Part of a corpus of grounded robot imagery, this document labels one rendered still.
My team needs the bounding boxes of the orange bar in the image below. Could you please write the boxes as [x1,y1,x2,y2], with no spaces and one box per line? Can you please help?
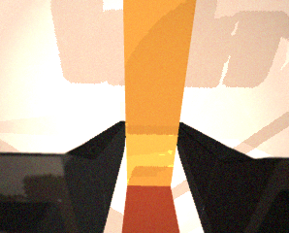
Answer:
[121,0,196,233]

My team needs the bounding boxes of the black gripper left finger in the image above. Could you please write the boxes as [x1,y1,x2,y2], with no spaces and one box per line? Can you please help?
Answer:
[0,120,126,233]

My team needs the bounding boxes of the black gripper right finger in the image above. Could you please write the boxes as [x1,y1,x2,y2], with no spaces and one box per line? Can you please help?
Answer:
[177,122,289,233]

